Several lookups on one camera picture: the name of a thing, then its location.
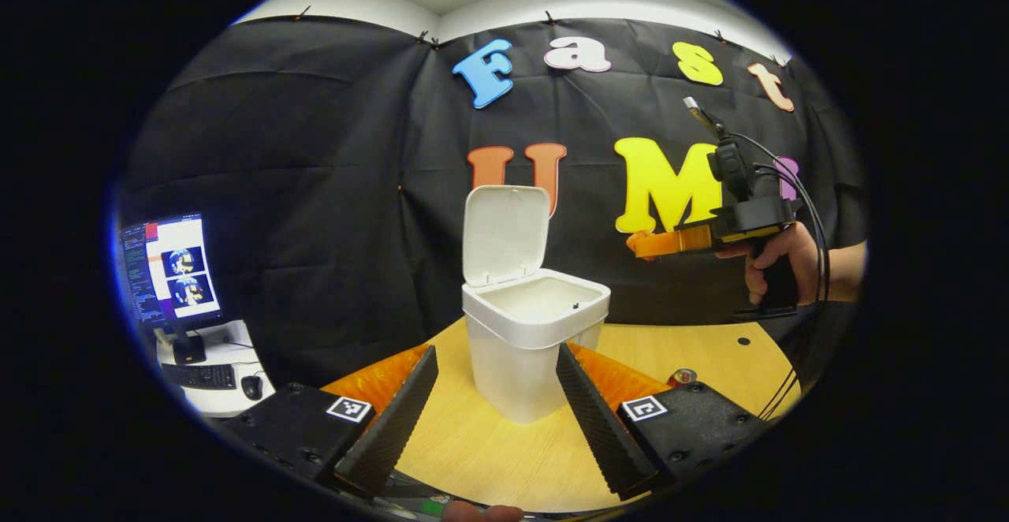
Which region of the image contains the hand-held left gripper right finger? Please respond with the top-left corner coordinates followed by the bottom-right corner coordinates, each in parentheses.
top-left (556, 342), bottom-right (769, 501)

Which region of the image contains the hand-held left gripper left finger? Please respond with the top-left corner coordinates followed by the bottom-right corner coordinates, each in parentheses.
top-left (225, 345), bottom-right (440, 499)

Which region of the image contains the orange paper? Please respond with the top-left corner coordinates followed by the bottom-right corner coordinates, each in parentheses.
top-left (627, 230), bottom-right (661, 261)

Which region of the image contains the white desktop garbage bin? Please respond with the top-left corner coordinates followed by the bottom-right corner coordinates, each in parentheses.
top-left (461, 185), bottom-right (612, 426)

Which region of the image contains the white side desk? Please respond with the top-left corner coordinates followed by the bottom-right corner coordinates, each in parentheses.
top-left (154, 319), bottom-right (277, 419)

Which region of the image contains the black keyboard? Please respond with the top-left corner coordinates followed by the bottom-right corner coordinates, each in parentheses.
top-left (162, 363), bottom-right (237, 390)

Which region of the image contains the black backdrop cloth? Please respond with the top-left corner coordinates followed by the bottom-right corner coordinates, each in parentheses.
top-left (114, 16), bottom-right (868, 389)

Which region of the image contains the computer monitor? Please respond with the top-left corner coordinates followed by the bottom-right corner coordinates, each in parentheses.
top-left (118, 213), bottom-right (225, 365)

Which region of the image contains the row of black cloth clips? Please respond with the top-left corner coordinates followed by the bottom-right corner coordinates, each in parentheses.
top-left (296, 6), bottom-right (785, 65)

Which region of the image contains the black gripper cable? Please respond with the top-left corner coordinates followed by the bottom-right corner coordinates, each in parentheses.
top-left (725, 134), bottom-right (830, 420)

